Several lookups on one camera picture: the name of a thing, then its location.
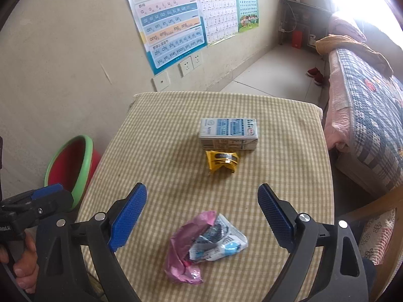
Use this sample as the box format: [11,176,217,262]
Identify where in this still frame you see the dark wooden shelf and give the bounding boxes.
[278,0,332,50]

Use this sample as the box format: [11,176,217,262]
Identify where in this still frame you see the white wall sockets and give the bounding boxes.
[179,52,204,77]

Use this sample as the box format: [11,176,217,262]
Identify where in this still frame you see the person's left hand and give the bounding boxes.
[13,231,39,294]

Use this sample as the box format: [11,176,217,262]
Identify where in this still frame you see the bed with plaid quilt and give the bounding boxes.
[324,13,402,198]

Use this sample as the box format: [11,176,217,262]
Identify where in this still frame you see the green chart poster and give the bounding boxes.
[236,0,259,33]

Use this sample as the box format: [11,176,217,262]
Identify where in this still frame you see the small pink crumpled wrapper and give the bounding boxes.
[164,211,217,285]

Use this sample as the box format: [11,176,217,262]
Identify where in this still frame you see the red slippers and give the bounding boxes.
[306,67,324,86]

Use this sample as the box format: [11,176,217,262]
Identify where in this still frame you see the green red trash basin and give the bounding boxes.
[44,134,101,211]

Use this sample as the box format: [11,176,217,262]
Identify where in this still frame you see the white chart poster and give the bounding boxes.
[200,0,238,45]

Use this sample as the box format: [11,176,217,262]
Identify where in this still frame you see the wooden chair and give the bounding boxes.
[340,186,402,301]

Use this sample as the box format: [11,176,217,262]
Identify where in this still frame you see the brown yellow snack wrappers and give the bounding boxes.
[206,151,239,173]

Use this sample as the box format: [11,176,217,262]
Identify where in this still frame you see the blue white crumpled packet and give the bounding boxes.
[188,214,249,263]

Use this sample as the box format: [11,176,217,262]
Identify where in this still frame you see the mustard yellow blanket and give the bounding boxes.
[316,35,393,78]

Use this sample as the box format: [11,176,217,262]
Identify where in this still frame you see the blue white milk carton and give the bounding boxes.
[199,118,259,151]

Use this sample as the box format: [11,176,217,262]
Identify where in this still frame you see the pinyin wall poster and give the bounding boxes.
[128,0,207,75]

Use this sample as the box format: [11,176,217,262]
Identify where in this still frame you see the checkered beige tablecloth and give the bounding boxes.
[78,92,334,301]

